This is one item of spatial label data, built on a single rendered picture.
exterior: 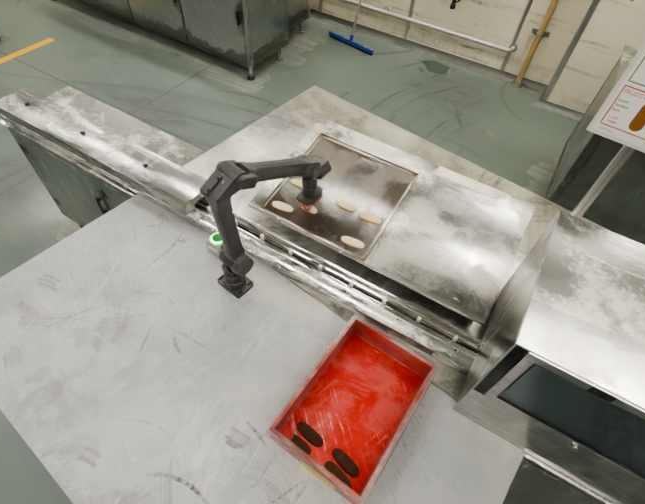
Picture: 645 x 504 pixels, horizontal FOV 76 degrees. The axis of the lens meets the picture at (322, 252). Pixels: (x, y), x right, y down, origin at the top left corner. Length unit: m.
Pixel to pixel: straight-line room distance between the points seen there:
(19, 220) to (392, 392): 2.75
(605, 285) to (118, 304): 1.55
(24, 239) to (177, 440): 2.17
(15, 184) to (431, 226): 2.97
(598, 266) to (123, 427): 1.45
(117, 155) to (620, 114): 2.02
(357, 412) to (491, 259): 0.78
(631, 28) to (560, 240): 3.27
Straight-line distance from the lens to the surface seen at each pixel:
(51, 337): 1.72
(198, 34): 4.57
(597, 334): 1.21
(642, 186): 3.02
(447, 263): 1.67
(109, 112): 2.61
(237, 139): 2.26
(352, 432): 1.40
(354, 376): 1.46
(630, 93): 1.85
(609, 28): 4.48
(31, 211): 3.47
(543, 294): 1.21
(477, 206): 1.85
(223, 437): 1.41
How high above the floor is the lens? 2.17
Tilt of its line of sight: 52 degrees down
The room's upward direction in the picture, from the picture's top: 5 degrees clockwise
